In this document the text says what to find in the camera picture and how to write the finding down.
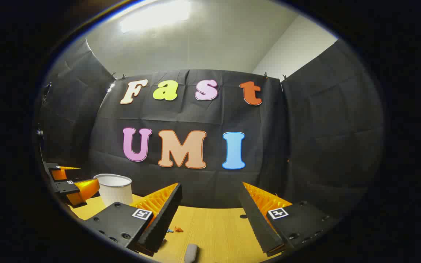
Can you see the black backdrop cloth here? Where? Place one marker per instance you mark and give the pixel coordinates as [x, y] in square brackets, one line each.
[196, 117]

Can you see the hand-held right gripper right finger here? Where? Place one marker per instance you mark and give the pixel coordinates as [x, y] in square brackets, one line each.
[256, 223]

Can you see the white ribbed garbage bin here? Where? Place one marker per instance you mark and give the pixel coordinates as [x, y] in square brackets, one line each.
[115, 193]

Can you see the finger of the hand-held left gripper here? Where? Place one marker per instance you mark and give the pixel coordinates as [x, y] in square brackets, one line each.
[64, 173]
[66, 187]

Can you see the orange paper scrap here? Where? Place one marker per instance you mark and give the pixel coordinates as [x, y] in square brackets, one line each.
[178, 229]

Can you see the small grey broom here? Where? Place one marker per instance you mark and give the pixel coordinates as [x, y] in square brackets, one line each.
[191, 252]

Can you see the wooden desktop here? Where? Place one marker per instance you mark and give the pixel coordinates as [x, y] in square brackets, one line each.
[214, 233]

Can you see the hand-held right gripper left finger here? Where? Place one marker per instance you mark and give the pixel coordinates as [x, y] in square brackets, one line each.
[163, 223]

